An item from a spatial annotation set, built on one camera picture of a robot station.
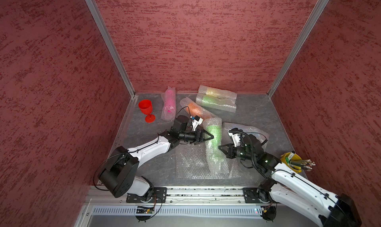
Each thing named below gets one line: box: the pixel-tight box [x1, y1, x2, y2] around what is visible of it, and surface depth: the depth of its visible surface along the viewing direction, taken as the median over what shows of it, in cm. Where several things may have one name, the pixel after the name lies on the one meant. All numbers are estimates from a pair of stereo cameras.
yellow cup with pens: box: [280, 150, 317, 173], surface depth 77 cm
